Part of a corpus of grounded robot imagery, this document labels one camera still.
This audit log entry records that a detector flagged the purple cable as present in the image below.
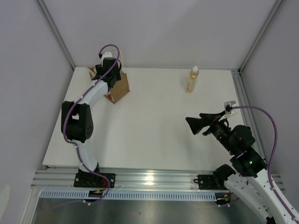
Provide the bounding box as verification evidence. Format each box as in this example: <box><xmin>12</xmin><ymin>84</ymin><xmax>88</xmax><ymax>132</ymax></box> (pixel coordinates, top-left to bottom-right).
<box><xmin>63</xmin><ymin>44</ymin><xmax>121</xmax><ymax>207</ymax></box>
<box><xmin>216</xmin><ymin>105</ymin><xmax>299</xmax><ymax>221</ymax></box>

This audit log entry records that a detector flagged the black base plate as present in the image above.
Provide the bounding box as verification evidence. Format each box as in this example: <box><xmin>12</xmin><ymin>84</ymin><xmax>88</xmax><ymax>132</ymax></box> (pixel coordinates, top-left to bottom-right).
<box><xmin>193</xmin><ymin>175</ymin><xmax>227</xmax><ymax>190</ymax></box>
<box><xmin>73</xmin><ymin>172</ymin><xmax>116</xmax><ymax>188</ymax></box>

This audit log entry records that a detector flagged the brown canvas tote bag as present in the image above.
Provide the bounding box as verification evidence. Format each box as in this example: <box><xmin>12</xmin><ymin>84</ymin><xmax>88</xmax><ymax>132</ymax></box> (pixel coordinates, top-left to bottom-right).
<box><xmin>88</xmin><ymin>50</ymin><xmax>130</xmax><ymax>105</ymax></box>

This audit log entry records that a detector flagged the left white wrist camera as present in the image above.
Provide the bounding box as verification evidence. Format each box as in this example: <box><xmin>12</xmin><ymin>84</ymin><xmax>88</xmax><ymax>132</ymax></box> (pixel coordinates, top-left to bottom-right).
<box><xmin>99</xmin><ymin>51</ymin><xmax>113</xmax><ymax>64</ymax></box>

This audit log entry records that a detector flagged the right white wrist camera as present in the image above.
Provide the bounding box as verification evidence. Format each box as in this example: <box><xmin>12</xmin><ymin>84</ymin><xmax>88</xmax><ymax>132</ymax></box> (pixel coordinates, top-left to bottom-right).
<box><xmin>224</xmin><ymin>101</ymin><xmax>238</xmax><ymax>118</ymax></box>

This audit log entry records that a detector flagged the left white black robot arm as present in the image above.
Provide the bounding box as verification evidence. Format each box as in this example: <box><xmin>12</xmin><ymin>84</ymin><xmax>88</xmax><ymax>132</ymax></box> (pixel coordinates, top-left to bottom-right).
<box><xmin>61</xmin><ymin>56</ymin><xmax>121</xmax><ymax>187</ymax></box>

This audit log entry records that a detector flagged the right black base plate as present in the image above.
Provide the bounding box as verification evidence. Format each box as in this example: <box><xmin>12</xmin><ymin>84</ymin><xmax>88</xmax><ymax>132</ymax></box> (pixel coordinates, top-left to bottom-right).
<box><xmin>193</xmin><ymin>175</ymin><xmax>227</xmax><ymax>190</ymax></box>

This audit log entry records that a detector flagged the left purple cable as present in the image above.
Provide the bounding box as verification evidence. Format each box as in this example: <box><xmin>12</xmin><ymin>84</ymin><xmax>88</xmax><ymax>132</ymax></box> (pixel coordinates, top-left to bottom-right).
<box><xmin>63</xmin><ymin>44</ymin><xmax>121</xmax><ymax>207</ymax></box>

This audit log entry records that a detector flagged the right aluminium frame post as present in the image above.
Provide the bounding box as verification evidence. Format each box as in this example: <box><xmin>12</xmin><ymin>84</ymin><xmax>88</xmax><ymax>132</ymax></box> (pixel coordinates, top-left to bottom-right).
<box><xmin>238</xmin><ymin>0</ymin><xmax>286</xmax><ymax>74</ymax></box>

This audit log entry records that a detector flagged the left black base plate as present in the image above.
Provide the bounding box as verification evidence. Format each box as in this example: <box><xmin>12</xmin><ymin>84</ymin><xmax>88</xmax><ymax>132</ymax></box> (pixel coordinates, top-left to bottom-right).
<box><xmin>73</xmin><ymin>172</ymin><xmax>116</xmax><ymax>188</ymax></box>

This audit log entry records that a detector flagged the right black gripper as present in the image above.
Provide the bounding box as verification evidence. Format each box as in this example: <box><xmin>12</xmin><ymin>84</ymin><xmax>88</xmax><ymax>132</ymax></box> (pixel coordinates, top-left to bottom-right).
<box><xmin>185</xmin><ymin>110</ymin><xmax>235</xmax><ymax>154</ymax></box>

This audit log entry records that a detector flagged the right side aluminium rail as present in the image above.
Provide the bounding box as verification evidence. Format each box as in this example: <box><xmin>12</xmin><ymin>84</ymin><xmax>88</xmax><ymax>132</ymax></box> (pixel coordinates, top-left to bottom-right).
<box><xmin>231</xmin><ymin>69</ymin><xmax>269</xmax><ymax>166</ymax></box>

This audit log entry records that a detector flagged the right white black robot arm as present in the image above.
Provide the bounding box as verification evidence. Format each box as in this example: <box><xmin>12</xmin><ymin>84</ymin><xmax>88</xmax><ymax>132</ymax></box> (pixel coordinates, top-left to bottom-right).
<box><xmin>186</xmin><ymin>112</ymin><xmax>299</xmax><ymax>224</ymax></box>

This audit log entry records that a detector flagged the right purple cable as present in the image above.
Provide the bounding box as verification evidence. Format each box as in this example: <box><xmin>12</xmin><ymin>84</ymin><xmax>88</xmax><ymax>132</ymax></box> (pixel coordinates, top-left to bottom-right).
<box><xmin>216</xmin><ymin>105</ymin><xmax>299</xmax><ymax>221</ymax></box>

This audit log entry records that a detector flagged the aluminium frame post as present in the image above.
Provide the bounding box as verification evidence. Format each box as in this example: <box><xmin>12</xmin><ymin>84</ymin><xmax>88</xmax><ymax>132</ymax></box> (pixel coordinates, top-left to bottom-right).
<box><xmin>34</xmin><ymin>0</ymin><xmax>76</xmax><ymax>71</ymax></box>
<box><xmin>238</xmin><ymin>0</ymin><xmax>286</xmax><ymax>74</ymax></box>

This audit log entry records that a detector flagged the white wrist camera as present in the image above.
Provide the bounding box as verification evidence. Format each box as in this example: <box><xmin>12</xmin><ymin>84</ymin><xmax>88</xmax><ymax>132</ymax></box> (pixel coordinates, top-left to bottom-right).
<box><xmin>224</xmin><ymin>101</ymin><xmax>238</xmax><ymax>118</ymax></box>
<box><xmin>99</xmin><ymin>51</ymin><xmax>113</xmax><ymax>64</ymax></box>

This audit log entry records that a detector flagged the left aluminium frame post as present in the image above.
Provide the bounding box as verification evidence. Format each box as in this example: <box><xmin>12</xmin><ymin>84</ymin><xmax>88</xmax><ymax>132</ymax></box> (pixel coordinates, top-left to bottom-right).
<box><xmin>34</xmin><ymin>0</ymin><xmax>76</xmax><ymax>71</ymax></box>

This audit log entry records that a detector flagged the white slotted cable duct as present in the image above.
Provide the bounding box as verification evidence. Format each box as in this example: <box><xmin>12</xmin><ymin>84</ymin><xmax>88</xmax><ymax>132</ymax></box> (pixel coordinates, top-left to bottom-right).
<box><xmin>40</xmin><ymin>189</ymin><xmax>217</xmax><ymax>202</ymax></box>

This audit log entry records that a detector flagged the aluminium mounting rail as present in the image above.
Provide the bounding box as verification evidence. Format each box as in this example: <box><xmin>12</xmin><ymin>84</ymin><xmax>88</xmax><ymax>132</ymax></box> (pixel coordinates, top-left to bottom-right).
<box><xmin>30</xmin><ymin>168</ymin><xmax>285</xmax><ymax>193</ymax></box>

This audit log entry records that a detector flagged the amber liquid clear bottle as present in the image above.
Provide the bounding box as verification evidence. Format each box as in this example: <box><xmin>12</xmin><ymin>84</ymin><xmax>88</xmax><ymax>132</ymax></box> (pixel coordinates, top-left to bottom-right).
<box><xmin>186</xmin><ymin>66</ymin><xmax>199</xmax><ymax>93</ymax></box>

